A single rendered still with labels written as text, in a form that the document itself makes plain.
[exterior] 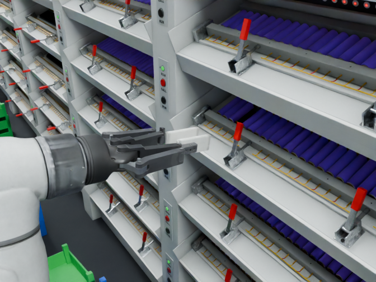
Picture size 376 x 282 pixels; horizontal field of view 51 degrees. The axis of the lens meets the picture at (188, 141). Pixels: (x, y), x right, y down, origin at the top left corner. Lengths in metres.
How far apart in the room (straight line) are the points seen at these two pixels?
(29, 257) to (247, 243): 0.50
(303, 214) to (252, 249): 0.23
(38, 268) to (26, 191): 0.11
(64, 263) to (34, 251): 1.11
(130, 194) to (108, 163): 0.81
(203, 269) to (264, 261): 0.28
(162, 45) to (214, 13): 0.13
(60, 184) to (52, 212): 1.39
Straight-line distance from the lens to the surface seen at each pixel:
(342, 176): 0.73
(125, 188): 1.43
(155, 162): 0.61
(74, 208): 1.96
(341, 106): 0.60
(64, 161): 0.56
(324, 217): 0.70
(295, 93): 0.64
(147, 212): 1.31
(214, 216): 0.97
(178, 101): 0.90
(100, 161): 0.59
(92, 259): 1.68
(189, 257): 1.16
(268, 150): 0.78
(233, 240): 0.92
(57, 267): 1.68
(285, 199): 0.73
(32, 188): 0.55
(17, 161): 0.54
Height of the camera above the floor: 1.16
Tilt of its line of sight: 28 degrees down
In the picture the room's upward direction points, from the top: straight up
